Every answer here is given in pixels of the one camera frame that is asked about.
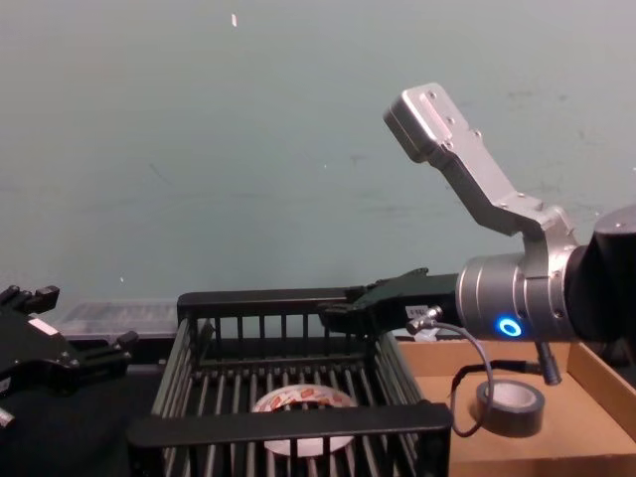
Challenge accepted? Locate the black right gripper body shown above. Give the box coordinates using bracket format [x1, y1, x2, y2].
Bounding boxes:
[369, 272, 462, 332]

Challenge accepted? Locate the thin dark robot cable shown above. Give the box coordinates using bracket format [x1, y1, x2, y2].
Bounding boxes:
[405, 306, 561, 439]

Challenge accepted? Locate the roll of white tape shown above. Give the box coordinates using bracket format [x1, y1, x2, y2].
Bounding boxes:
[251, 384, 357, 456]

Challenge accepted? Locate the clear plastic case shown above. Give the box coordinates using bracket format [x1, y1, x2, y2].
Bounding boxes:
[60, 299, 179, 345]

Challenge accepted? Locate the shallow brown cardboard tray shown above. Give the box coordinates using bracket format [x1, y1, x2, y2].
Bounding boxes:
[396, 337, 636, 477]

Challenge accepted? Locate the roll of silver tape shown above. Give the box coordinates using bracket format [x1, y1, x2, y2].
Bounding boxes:
[475, 379, 546, 439]

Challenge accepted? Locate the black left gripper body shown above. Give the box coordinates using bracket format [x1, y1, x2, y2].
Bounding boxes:
[0, 310, 83, 398]

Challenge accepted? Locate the black rack with steel bars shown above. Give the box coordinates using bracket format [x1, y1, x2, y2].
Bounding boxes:
[125, 285, 454, 477]

